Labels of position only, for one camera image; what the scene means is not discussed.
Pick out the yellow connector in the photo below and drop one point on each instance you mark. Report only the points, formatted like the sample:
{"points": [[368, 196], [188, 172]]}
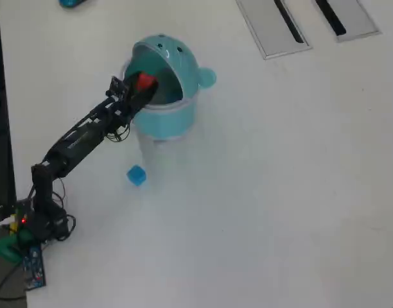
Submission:
{"points": [[14, 224]]}

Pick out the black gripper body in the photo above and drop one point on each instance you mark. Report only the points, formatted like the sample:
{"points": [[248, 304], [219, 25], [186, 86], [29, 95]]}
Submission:
{"points": [[127, 107]]}

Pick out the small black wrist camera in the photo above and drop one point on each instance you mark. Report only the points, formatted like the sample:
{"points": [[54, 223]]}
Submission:
{"points": [[117, 88]]}

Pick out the teal whale shaped bin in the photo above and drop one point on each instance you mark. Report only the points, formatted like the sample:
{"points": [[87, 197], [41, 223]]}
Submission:
{"points": [[171, 122]]}

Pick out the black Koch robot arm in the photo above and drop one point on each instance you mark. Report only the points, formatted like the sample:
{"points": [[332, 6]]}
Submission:
{"points": [[74, 144]]}

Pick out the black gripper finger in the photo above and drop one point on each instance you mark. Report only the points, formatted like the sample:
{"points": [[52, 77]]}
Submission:
{"points": [[132, 81], [145, 97]]}

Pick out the blue circuit board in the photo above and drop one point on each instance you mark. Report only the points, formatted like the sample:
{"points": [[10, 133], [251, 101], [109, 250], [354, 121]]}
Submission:
{"points": [[34, 266]]}

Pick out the blue lego block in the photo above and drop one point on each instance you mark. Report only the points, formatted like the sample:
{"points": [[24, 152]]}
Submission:
{"points": [[136, 176]]}

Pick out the green table clamp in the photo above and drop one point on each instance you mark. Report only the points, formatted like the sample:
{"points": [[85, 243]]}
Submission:
{"points": [[4, 248]]}

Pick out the red lego block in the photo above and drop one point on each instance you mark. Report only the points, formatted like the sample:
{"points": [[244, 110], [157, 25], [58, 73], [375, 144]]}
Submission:
{"points": [[144, 81]]}

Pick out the small teal gadget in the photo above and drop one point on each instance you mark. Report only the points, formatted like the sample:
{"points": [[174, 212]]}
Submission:
{"points": [[69, 2]]}

